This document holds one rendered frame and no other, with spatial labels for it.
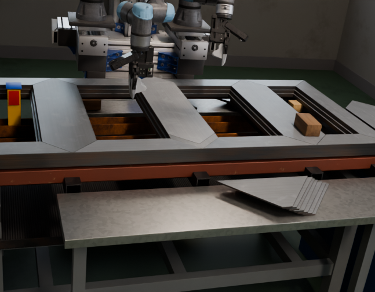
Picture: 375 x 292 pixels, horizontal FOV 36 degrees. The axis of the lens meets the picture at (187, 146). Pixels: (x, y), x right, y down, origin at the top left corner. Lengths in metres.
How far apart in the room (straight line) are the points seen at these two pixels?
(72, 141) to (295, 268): 1.10
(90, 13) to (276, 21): 3.54
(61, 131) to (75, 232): 0.47
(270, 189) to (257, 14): 4.24
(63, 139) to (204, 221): 0.56
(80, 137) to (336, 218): 0.90
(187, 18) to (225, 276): 1.32
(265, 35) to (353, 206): 4.26
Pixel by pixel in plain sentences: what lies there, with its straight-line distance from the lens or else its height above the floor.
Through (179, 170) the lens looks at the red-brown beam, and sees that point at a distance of 1.99.
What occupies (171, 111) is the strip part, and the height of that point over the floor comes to 0.87.
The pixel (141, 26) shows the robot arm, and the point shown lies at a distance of 2.12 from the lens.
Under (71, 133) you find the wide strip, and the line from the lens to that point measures 2.01.
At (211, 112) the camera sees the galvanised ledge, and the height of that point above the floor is 0.68.
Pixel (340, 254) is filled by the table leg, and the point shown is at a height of 0.34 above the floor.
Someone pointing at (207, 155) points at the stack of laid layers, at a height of 0.84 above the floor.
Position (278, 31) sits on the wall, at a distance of 6.18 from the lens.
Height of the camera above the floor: 1.69
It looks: 24 degrees down
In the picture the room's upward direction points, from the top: 7 degrees clockwise
